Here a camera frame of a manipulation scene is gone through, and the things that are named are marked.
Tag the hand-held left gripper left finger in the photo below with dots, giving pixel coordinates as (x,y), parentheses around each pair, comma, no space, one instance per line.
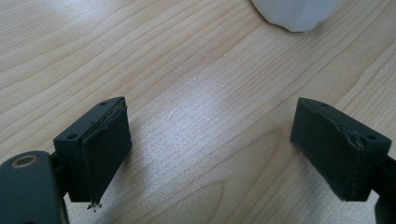
(99,155)

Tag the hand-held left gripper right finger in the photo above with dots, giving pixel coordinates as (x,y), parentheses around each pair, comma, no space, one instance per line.
(336,149)

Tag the translucent white plastic container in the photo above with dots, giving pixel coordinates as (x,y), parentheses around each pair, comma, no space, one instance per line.
(295,14)

